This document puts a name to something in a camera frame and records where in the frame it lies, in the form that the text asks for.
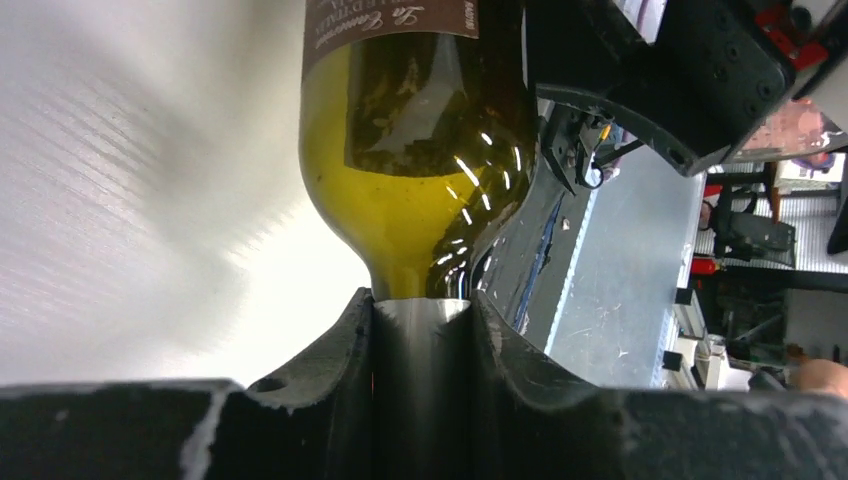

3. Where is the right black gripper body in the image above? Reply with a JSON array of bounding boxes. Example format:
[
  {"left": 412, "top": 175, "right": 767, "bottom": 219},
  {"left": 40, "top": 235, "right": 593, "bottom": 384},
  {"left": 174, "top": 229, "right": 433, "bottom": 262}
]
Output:
[{"left": 527, "top": 1, "right": 795, "bottom": 176}]

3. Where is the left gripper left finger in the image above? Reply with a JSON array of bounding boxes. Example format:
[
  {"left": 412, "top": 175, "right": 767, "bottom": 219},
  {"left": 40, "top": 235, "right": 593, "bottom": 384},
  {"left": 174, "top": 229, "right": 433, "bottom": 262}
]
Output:
[{"left": 1, "top": 288, "right": 373, "bottom": 479}]

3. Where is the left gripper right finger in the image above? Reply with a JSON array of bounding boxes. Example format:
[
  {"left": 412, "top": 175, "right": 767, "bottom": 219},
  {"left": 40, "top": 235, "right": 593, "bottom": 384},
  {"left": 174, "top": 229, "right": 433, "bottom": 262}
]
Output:
[{"left": 471, "top": 292, "right": 847, "bottom": 479}]

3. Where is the dark wine bottle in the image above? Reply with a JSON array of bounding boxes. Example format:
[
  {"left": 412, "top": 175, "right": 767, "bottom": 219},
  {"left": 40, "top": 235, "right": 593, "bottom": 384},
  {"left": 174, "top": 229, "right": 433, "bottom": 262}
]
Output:
[{"left": 299, "top": 1, "right": 536, "bottom": 479}]

